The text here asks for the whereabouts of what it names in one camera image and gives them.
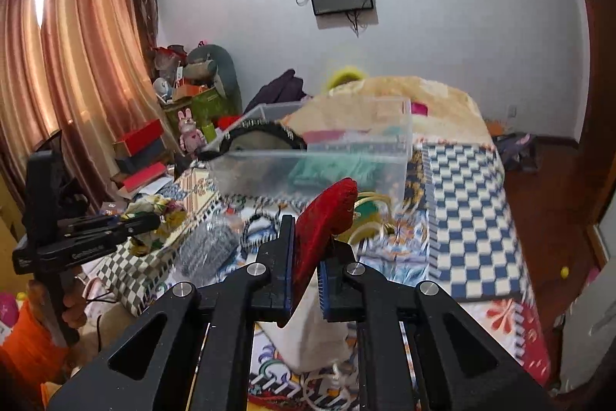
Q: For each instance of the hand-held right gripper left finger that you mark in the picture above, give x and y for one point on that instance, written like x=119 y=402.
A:
x=288 y=269

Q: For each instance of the green gift bag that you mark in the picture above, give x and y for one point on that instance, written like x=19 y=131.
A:
x=204 y=105

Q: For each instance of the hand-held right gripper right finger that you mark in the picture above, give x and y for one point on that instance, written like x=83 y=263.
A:
x=325 y=290

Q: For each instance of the red box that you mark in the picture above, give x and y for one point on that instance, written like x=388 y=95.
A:
x=144 y=177
x=139 y=136

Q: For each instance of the clear plastic storage bin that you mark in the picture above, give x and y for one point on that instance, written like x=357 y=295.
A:
x=337 y=165

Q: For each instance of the yellow headband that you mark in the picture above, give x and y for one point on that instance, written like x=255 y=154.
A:
x=373 y=199

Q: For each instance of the pink bunny plush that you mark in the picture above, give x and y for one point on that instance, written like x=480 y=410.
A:
x=190 y=134

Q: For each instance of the blue white checkered blanket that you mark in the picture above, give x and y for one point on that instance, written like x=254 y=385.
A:
x=471 y=218

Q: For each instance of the yellow ball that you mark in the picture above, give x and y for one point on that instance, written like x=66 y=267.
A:
x=565 y=272

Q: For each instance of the person's left hand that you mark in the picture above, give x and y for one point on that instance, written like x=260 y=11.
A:
x=72 y=307

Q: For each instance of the purple bag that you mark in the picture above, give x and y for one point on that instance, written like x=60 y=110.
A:
x=517 y=151

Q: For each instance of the white cloth bag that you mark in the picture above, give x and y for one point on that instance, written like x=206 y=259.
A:
x=308 y=343

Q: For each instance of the pink toy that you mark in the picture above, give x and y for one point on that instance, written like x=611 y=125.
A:
x=7 y=310

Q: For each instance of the green cloth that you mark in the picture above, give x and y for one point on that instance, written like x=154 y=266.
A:
x=337 y=170

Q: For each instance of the beige fleece blanket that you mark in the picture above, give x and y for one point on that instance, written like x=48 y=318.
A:
x=442 y=103

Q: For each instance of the person's left forearm orange sleeve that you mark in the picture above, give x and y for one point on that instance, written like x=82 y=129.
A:
x=29 y=343

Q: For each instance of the yellow plush toy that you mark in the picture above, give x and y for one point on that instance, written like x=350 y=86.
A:
x=344 y=76

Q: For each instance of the black fuzzy headband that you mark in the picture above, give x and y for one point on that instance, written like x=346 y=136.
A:
x=269 y=129

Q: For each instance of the yellow green fabric flowers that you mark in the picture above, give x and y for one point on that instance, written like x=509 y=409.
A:
x=159 y=206

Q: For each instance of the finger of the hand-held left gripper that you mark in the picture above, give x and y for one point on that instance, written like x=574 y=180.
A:
x=137 y=224

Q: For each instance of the pink-brown curtain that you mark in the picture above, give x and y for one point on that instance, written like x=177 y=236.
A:
x=82 y=45

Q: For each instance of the grey plush toy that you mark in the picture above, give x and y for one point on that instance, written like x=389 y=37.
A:
x=214 y=64

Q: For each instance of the grey checkered bag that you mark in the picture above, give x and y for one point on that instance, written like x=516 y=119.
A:
x=144 y=266

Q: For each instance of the wooden door frame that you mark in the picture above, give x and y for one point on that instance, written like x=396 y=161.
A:
x=599 y=79

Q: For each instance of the clear plastic bag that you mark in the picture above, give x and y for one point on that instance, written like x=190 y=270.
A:
x=209 y=247

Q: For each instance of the red knitted hat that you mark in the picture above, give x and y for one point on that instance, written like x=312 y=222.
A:
x=320 y=233

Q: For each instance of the dark purple clothing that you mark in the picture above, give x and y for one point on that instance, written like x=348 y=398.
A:
x=281 y=91

